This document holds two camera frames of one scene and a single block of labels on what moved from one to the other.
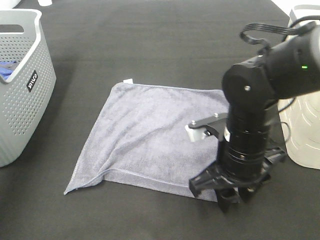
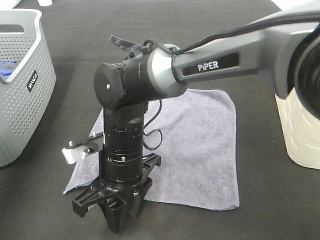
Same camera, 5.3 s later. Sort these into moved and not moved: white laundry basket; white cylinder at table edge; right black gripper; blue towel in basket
Moved: right black gripper
Not moved: blue towel in basket; white laundry basket; white cylinder at table edge
